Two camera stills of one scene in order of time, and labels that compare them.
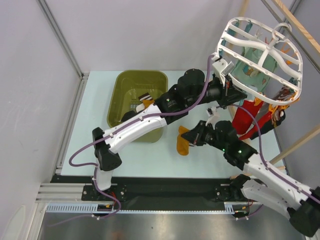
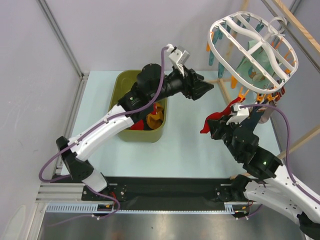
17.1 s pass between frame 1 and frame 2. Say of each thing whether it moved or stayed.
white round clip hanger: moved
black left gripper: moved
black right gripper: moved
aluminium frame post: stayed
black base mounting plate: stayed
